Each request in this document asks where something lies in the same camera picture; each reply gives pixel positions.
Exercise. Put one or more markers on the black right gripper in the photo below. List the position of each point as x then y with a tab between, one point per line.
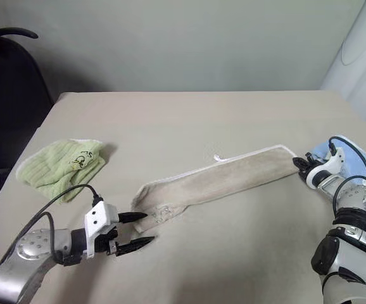
308	164

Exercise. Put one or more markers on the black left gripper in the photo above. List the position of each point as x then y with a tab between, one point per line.
104	242

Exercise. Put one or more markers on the beige towel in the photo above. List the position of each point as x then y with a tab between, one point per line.
218	177

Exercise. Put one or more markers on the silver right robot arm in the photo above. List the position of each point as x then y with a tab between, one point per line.
350	196

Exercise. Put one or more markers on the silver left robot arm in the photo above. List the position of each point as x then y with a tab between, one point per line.
28	250

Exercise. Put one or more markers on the light blue towel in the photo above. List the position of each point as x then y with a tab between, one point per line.
320	152

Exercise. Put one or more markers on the green towel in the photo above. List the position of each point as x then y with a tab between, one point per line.
59	168

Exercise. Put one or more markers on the white rounded panel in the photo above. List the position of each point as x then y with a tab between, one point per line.
360	47

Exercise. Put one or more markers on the black office chair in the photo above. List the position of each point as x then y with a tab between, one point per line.
9	111

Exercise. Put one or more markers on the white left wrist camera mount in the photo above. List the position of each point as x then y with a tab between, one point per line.
99	217

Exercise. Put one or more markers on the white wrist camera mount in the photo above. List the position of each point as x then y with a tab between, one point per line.
99	217
336	160

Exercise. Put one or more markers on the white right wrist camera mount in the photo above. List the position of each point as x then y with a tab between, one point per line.
336	160

